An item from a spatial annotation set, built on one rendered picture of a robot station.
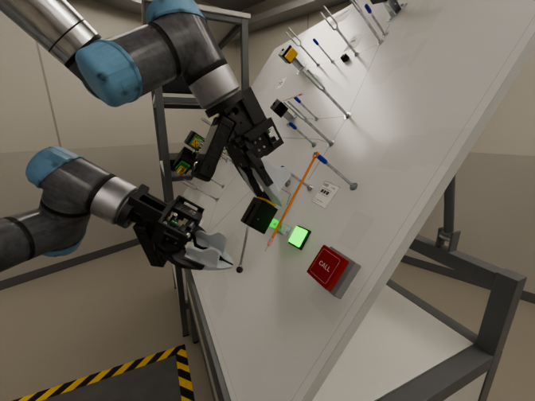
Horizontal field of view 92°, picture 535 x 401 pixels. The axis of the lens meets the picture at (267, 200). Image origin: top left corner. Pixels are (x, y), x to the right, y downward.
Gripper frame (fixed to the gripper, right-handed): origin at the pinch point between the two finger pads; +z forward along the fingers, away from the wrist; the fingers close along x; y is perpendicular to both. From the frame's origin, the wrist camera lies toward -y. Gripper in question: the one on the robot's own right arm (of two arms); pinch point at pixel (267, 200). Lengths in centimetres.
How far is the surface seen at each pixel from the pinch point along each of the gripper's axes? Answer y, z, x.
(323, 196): 8.1, 3.9, -6.3
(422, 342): 11, 50, -13
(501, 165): 188, 116, 44
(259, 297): -12.8, 13.7, -3.5
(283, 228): -0.4, 6.9, -0.9
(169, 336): -65, 86, 114
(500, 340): 23, 52, -24
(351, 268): -1.4, 6.7, -20.5
